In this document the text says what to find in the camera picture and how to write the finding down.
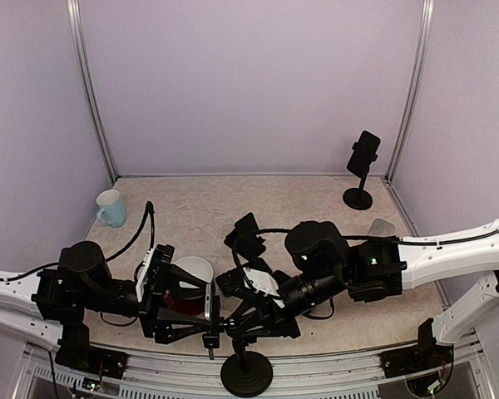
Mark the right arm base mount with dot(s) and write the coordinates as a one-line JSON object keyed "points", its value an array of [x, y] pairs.
{"points": [[426, 354]]}

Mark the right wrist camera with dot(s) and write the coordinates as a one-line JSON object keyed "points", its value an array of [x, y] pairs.
{"points": [[230, 282]]}

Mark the red floral plate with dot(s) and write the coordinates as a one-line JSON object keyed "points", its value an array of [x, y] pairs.
{"points": [[189, 306]]}

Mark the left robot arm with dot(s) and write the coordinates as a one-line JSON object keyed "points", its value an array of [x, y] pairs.
{"points": [[81, 281]]}

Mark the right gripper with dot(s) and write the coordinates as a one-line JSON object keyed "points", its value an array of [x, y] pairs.
{"points": [[279, 325]]}

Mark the aluminium frame post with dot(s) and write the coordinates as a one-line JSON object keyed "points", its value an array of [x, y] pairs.
{"points": [[79, 43], [414, 85]]}

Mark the left aluminium frame post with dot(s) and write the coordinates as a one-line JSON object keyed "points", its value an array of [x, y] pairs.
{"points": [[79, 43]]}

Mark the light blue mug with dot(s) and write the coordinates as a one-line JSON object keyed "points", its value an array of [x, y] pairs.
{"points": [[111, 210]]}

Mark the black pole phone stand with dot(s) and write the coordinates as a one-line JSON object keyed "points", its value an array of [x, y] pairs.
{"points": [[357, 197], [246, 373]]}

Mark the blue-edged black smartphone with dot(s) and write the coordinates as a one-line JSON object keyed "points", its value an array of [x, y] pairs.
{"points": [[280, 277]]}

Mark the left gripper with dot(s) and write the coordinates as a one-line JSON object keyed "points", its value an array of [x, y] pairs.
{"points": [[156, 319]]}

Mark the right aluminium frame post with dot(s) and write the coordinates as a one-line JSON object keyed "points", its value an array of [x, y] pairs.
{"points": [[414, 85]]}

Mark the black folding phone stand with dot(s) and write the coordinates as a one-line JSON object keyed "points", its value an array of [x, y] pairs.
{"points": [[249, 245]]}

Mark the round-base plate phone stand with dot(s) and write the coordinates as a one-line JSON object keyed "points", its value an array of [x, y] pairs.
{"points": [[381, 228]]}

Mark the silver-edged black smartphone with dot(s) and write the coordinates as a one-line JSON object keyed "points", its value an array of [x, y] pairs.
{"points": [[208, 303]]}

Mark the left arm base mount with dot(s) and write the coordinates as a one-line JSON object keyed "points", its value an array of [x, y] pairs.
{"points": [[76, 352]]}

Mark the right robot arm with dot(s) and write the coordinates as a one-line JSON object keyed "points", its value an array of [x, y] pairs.
{"points": [[367, 268]]}

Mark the white ceramic bowl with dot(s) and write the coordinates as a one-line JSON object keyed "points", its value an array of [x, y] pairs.
{"points": [[197, 266]]}

